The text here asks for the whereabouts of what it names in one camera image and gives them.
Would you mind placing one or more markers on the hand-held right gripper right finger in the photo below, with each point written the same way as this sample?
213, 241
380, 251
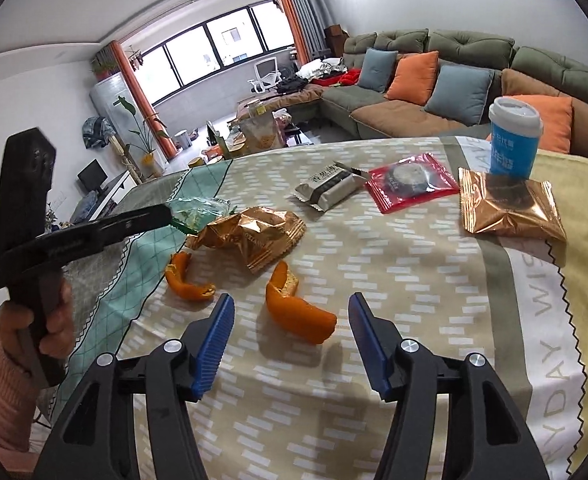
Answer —
371, 345

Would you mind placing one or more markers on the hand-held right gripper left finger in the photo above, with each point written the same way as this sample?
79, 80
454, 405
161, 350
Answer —
214, 345

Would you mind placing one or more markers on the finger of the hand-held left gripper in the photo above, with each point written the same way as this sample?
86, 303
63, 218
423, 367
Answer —
74, 240

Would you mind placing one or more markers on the large orange peel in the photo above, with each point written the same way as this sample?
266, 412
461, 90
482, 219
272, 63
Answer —
299, 317

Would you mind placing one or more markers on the green clear wrapper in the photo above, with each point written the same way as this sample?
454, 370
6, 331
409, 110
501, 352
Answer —
199, 210

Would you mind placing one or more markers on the person's left hand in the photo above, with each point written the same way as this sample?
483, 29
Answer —
60, 332

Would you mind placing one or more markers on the white television stand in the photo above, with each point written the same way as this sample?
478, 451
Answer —
114, 192

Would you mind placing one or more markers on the black television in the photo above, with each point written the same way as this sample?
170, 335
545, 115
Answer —
92, 175

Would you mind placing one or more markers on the small orange peel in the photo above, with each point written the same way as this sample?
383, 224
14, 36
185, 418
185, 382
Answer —
184, 282

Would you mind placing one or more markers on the patterned tablecloth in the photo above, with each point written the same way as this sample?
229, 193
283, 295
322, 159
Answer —
423, 285

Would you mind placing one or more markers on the blue patterned cloth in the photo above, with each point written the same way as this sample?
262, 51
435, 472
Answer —
97, 131

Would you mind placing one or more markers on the crumpled gold wrapper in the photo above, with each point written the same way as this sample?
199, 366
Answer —
254, 235

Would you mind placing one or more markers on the potted green plant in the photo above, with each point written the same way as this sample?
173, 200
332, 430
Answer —
144, 132

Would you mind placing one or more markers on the orange curtain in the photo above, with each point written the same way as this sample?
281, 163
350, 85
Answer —
139, 105
291, 15

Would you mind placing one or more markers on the white bin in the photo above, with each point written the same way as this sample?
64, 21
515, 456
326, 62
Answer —
182, 138

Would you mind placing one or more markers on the silver snack packet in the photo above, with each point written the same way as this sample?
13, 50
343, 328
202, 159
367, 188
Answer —
329, 187

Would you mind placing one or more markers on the red snack packet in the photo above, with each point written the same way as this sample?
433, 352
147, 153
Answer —
408, 182

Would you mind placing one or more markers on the copper foil snack packet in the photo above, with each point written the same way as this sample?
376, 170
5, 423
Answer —
513, 205

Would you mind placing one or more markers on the green and brown sofa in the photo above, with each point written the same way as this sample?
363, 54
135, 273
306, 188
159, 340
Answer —
398, 115

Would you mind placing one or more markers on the window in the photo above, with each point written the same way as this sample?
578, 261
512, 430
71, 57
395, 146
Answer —
214, 45

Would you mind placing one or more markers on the cluttered coffee table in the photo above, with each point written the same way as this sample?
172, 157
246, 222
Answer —
269, 110

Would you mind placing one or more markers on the blue cup with white lid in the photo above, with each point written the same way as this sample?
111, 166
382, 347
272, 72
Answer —
511, 145

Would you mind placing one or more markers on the white office chair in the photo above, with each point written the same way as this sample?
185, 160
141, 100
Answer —
265, 74

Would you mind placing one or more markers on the large blue-grey cushion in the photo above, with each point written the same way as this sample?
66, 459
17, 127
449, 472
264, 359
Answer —
461, 92

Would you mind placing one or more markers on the red cloth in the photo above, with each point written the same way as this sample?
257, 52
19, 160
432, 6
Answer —
349, 77

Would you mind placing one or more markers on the orange cushion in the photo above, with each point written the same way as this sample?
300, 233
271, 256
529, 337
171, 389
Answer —
556, 120
413, 77

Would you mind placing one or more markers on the small blue-grey cushion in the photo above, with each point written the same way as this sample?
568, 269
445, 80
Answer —
376, 67

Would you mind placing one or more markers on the white clothes pile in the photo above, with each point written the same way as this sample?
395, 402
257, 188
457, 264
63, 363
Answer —
321, 66

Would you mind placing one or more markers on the grey curtain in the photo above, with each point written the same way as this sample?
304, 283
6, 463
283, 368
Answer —
319, 5

